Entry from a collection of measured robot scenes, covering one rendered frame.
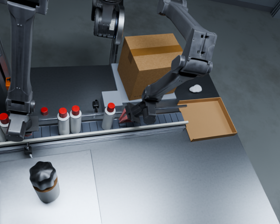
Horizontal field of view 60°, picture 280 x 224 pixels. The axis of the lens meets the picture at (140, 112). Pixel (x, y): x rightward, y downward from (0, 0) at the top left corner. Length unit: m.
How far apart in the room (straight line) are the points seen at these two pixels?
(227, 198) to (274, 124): 1.85
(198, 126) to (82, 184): 0.75
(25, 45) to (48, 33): 2.27
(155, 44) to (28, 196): 0.96
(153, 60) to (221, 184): 0.75
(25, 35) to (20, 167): 0.67
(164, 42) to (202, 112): 0.50
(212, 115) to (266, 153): 1.36
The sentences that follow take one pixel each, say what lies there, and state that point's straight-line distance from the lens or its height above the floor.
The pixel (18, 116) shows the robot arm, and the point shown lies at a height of 1.23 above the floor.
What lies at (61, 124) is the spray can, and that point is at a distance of 1.14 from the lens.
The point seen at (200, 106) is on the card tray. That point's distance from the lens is 1.59.
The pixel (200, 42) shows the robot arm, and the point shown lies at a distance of 0.75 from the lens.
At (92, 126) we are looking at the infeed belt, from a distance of 1.28.
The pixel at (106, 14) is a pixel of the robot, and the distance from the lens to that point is 1.29.
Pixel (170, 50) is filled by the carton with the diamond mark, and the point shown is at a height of 1.12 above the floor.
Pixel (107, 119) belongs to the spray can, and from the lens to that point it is 1.17.
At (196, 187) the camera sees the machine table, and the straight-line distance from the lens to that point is 1.35.
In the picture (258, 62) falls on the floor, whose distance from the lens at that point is 3.71.
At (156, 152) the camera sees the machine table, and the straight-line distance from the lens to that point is 1.33.
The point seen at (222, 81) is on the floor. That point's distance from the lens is 3.11.
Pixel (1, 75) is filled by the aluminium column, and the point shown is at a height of 1.18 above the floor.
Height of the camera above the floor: 2.01
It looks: 56 degrees down
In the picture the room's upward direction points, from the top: 24 degrees clockwise
